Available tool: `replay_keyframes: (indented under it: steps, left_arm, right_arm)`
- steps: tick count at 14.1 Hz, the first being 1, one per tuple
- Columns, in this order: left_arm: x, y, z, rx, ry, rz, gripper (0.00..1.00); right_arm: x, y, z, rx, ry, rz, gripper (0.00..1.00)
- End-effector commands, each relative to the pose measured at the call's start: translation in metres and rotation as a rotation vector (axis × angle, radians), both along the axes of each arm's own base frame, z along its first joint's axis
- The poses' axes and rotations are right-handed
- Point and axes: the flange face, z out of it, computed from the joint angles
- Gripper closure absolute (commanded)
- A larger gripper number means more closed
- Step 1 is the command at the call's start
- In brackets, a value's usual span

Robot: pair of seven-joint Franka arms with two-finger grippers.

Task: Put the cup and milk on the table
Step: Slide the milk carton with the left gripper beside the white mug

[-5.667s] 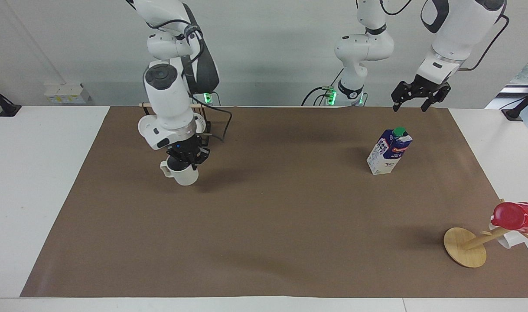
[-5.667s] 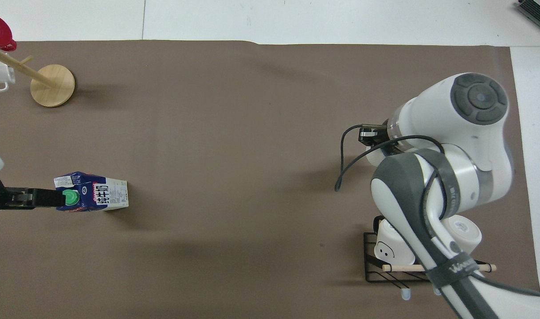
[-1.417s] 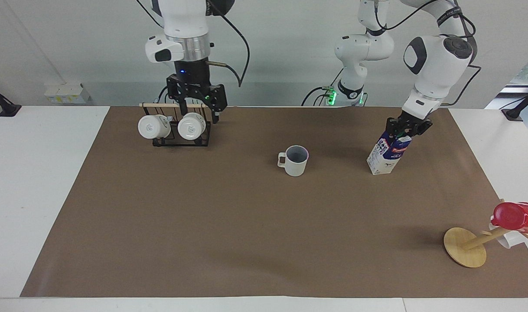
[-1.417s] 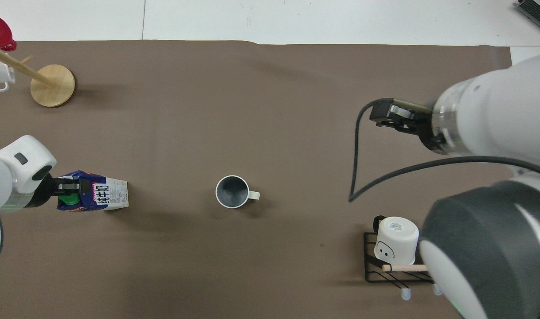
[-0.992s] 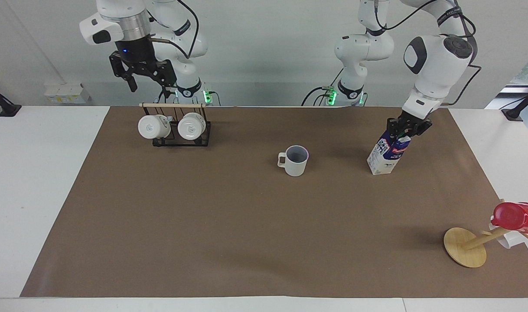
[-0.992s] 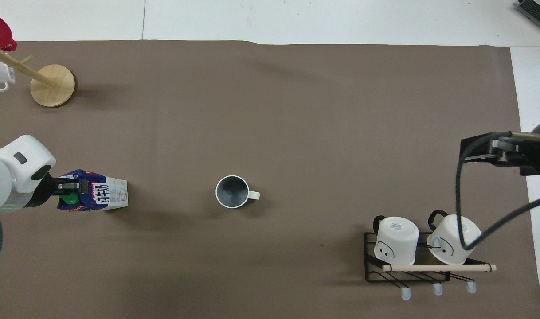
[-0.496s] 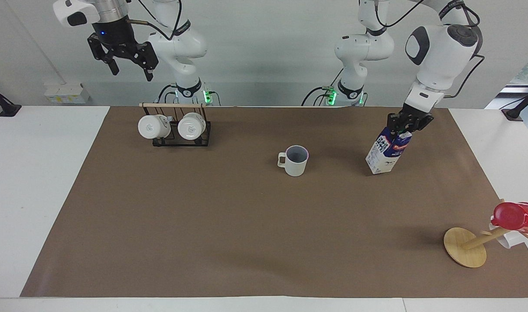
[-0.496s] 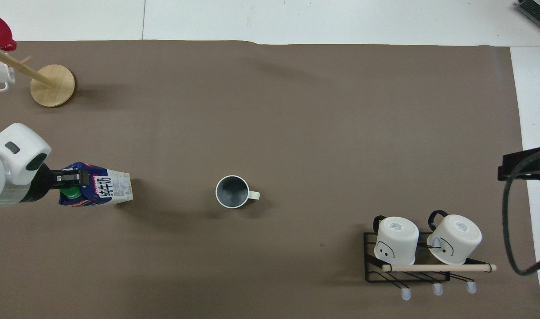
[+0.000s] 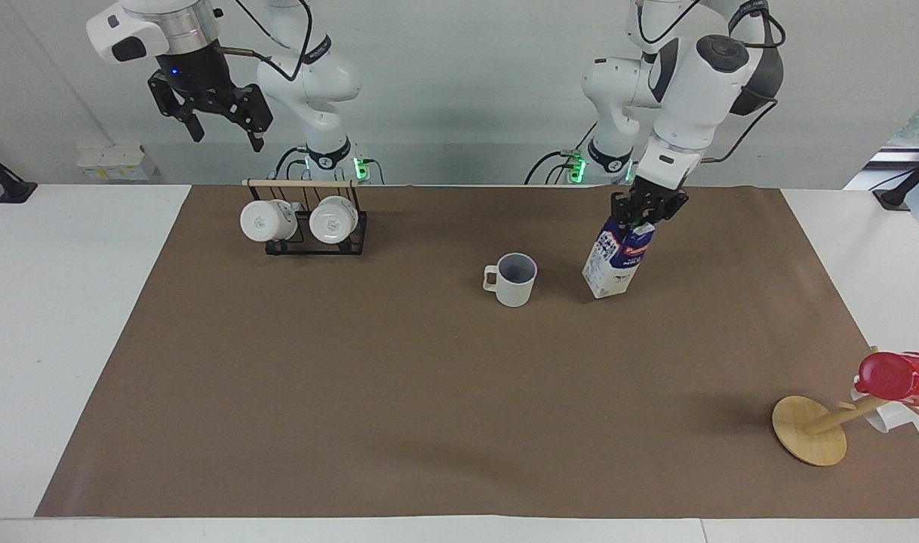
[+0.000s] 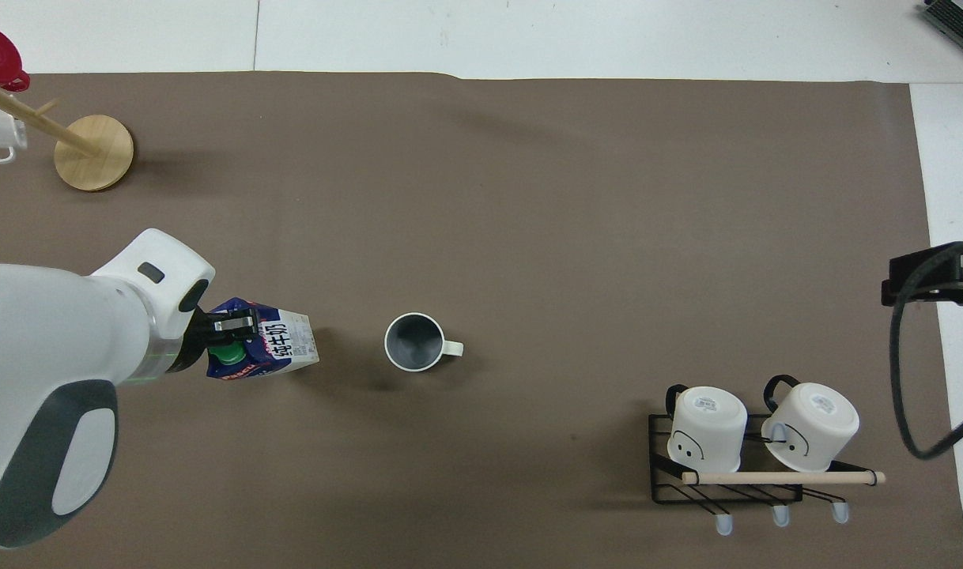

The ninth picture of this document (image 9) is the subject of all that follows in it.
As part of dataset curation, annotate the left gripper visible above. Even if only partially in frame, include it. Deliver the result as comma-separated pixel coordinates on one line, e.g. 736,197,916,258
610,178,691,227

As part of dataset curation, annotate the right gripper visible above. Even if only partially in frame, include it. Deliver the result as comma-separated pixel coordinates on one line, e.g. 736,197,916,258
147,44,274,154

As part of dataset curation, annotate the blue white milk carton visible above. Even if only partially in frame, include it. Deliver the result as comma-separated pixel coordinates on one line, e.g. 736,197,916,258
582,217,656,300

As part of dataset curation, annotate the red cup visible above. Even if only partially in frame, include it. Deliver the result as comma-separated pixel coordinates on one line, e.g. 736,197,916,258
855,351,919,407

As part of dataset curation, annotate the small white cup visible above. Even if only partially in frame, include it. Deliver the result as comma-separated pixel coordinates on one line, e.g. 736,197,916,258
850,385,914,434

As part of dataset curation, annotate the white mug with purple inside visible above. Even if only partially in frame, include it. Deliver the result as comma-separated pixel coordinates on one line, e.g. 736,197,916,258
481,253,539,308

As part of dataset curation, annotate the black stand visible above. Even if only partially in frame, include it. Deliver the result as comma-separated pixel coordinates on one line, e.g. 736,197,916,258
872,146,919,211
0,143,38,205

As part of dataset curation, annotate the wooden mug tree stand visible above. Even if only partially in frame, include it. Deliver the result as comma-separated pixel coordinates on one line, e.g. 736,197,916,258
771,345,919,468

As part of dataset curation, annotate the white wall socket box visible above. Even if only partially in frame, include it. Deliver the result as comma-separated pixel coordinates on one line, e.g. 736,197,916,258
76,143,160,183

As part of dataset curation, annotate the black wire cup rack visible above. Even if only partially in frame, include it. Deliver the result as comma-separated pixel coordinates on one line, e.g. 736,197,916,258
242,178,370,258

